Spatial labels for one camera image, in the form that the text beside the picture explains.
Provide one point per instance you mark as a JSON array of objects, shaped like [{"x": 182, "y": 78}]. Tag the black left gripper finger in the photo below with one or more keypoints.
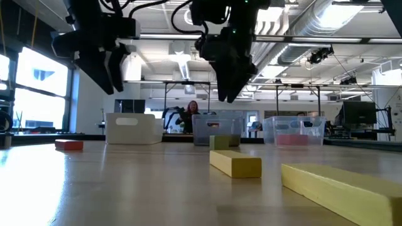
[
  {"x": 117, "y": 62},
  {"x": 99, "y": 72}
]

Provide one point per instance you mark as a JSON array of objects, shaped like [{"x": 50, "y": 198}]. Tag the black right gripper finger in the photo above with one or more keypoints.
[
  {"x": 240, "y": 78},
  {"x": 223, "y": 81}
]

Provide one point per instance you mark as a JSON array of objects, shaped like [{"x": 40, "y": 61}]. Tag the red cube block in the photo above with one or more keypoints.
[{"x": 284, "y": 140}]

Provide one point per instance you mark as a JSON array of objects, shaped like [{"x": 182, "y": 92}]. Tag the yellow short rectangular block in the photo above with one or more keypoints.
[{"x": 235, "y": 166}]

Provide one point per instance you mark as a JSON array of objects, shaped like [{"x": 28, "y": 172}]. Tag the red rectangular block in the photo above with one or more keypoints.
[{"x": 301, "y": 140}]

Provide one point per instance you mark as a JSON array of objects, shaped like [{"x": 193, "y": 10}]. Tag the yellow long rectangular block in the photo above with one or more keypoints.
[{"x": 345, "y": 194}]

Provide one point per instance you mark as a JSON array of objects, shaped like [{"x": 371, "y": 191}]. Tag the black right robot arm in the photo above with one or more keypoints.
[{"x": 251, "y": 12}]

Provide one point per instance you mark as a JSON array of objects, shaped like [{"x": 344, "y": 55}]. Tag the black background robot arm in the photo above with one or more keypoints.
[{"x": 171, "y": 114}]

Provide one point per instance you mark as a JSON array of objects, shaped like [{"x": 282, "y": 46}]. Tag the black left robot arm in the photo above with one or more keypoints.
[{"x": 88, "y": 9}]

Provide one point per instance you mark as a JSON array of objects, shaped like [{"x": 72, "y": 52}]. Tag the blue-grey translucent plastic bin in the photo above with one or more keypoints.
[{"x": 201, "y": 130}]

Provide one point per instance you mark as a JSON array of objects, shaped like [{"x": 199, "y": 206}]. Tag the white ceiling light panel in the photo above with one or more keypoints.
[{"x": 273, "y": 14}]

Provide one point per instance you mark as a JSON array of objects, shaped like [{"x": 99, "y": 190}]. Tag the long ceiling light strip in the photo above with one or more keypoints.
[
  {"x": 169, "y": 36},
  {"x": 326, "y": 39}
]

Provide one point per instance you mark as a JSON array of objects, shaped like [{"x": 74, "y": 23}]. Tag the large window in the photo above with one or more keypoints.
[{"x": 41, "y": 106}]

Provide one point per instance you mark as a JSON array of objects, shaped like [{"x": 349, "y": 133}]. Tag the white plastic bin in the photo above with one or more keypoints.
[{"x": 135, "y": 132}]

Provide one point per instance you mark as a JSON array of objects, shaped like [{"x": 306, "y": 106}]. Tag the clear plastic bin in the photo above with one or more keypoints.
[{"x": 293, "y": 125}]

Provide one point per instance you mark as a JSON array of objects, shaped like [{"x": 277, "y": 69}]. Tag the brown background desk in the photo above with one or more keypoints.
[{"x": 176, "y": 137}]

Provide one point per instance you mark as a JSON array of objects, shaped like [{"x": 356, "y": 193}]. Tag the grey cylinder stand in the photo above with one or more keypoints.
[{"x": 5, "y": 141}]

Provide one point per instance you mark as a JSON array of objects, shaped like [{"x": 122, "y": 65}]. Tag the black equipment stand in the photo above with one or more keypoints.
[{"x": 390, "y": 122}]

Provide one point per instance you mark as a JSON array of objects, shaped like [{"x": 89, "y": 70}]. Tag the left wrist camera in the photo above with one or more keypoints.
[{"x": 127, "y": 28}]

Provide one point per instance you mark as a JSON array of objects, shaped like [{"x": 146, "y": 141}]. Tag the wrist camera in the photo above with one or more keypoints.
[
  {"x": 127, "y": 28},
  {"x": 208, "y": 11}
]

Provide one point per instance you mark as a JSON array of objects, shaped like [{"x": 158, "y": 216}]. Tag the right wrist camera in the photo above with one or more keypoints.
[{"x": 208, "y": 11}]

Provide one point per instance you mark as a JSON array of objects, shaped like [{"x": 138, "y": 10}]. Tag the black metal workstation frame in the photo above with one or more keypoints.
[
  {"x": 165, "y": 94},
  {"x": 277, "y": 100}
]

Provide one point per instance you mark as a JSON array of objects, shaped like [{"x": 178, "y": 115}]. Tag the black ceiling camera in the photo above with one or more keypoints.
[
  {"x": 348, "y": 81},
  {"x": 317, "y": 56}
]

